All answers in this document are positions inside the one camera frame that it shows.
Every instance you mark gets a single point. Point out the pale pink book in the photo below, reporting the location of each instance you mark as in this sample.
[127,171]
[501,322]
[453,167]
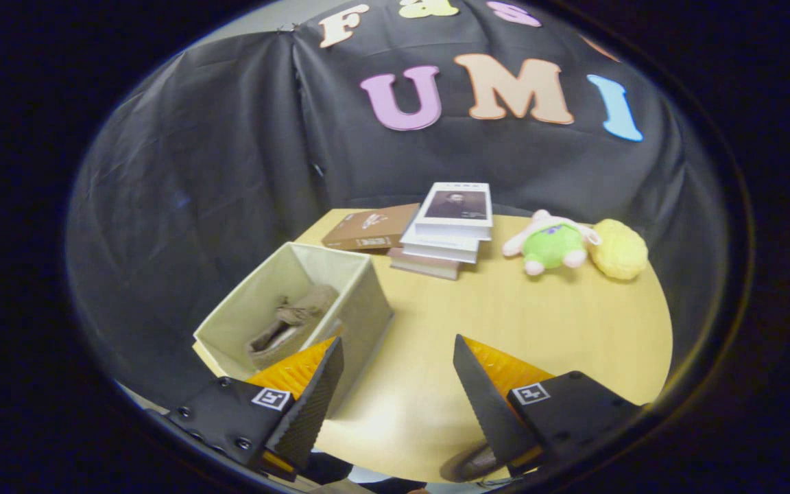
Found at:
[422,266]

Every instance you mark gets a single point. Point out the thick white book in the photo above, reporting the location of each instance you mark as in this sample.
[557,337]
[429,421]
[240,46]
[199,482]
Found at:
[439,248]

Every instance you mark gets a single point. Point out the grey fabric storage box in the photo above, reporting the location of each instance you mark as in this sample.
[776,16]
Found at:
[367,309]

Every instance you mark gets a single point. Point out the brown book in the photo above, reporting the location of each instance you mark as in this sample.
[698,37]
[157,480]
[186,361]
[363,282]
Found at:
[367,230]

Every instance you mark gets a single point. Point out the green and pink plush toy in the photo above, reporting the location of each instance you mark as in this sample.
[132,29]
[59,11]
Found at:
[553,247]

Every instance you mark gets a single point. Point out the black backdrop cloth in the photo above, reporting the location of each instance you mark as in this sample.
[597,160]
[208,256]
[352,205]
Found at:
[230,171]

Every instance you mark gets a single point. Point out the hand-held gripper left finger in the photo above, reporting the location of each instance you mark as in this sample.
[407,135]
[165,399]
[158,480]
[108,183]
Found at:
[313,405]

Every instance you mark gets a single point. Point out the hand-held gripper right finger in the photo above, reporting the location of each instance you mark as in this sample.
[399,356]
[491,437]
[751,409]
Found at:
[484,405]

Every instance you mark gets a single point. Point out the brown fuzzy shoe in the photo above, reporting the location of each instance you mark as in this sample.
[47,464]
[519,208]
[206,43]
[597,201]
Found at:
[299,315]
[467,466]

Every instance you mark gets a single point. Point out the yellow plush toy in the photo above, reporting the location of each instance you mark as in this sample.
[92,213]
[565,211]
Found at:
[620,250]

